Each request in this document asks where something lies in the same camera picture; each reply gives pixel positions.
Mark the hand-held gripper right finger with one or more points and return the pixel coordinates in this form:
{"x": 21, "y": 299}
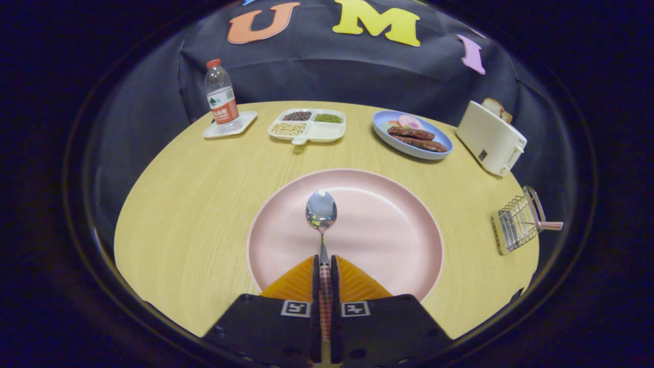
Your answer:
{"x": 388, "y": 332}

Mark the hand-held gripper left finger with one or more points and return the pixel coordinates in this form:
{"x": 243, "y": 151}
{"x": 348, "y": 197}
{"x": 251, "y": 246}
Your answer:
{"x": 265, "y": 332}

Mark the pink plate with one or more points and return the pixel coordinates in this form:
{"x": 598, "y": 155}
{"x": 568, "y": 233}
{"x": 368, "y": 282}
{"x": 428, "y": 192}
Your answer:
{"x": 383, "y": 230}

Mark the blue plate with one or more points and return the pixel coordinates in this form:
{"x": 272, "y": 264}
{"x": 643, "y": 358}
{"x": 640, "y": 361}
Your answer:
{"x": 393, "y": 144}

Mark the brown grilled sausage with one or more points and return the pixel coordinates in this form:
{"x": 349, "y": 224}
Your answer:
{"x": 421, "y": 144}
{"x": 411, "y": 133}

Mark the green lettuce leaf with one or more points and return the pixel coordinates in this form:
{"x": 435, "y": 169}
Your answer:
{"x": 388, "y": 127}

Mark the white divided tray with beans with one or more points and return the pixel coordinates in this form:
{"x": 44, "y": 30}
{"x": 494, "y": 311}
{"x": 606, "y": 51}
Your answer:
{"x": 327, "y": 133}

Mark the white square coaster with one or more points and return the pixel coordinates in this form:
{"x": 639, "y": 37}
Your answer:
{"x": 246, "y": 121}

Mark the pink ham slice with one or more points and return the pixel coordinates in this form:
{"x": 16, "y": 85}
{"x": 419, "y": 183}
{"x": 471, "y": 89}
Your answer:
{"x": 410, "y": 121}

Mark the white toaster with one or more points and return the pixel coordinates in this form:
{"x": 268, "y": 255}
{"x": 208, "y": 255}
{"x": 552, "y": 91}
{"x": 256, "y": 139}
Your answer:
{"x": 490, "y": 138}

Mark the clear water bottle red label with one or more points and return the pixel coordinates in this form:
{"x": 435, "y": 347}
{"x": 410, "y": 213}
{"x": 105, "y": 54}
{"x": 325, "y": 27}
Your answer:
{"x": 220, "y": 102}

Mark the black backdrop cloth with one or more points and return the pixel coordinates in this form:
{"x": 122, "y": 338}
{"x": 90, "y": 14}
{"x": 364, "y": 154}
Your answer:
{"x": 332, "y": 71}

